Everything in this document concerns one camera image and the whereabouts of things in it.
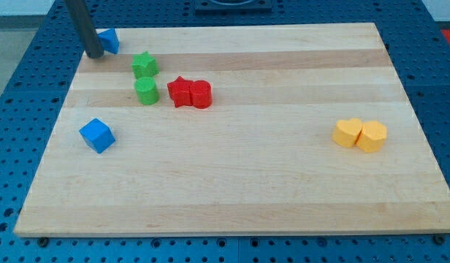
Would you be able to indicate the yellow heart block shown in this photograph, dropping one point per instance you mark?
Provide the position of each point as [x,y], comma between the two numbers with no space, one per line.
[346,132]

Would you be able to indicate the red cylinder block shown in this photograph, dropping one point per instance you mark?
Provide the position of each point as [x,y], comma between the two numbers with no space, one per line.
[201,94]

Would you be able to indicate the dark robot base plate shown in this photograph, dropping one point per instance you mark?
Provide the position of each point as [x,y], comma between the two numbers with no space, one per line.
[207,6]

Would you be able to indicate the yellow hexagon block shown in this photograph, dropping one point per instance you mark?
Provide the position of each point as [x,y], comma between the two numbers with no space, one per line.
[372,136]

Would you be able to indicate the green cylinder block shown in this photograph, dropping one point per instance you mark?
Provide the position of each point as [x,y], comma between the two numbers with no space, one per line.
[146,90]

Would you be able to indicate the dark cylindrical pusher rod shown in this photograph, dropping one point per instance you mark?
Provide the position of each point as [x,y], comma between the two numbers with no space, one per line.
[84,27]

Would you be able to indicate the blue triangular block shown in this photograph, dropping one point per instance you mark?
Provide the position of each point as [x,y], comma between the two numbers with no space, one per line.
[109,40]

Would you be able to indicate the light wooden board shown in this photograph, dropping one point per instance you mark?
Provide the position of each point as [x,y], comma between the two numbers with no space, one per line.
[260,160]

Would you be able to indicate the red star block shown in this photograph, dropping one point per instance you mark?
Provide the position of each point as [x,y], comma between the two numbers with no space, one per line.
[179,91]

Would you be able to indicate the green star block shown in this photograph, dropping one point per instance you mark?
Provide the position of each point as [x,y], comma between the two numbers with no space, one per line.
[144,65]

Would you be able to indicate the blue cube block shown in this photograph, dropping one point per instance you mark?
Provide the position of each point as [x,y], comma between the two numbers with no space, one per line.
[97,135]

